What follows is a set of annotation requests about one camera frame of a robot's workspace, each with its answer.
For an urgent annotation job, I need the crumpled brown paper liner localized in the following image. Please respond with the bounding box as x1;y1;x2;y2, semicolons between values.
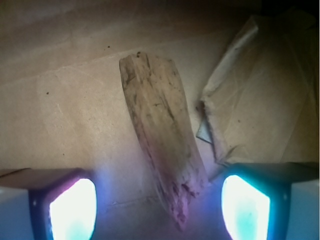
0;0;319;240

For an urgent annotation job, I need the weathered wood chip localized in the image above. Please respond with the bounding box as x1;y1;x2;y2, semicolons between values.
119;51;209;231

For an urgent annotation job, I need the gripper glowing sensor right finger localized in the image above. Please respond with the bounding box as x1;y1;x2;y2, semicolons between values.
221;162;320;240

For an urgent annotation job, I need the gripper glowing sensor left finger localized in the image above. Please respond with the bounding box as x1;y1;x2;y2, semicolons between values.
0;168;97;240

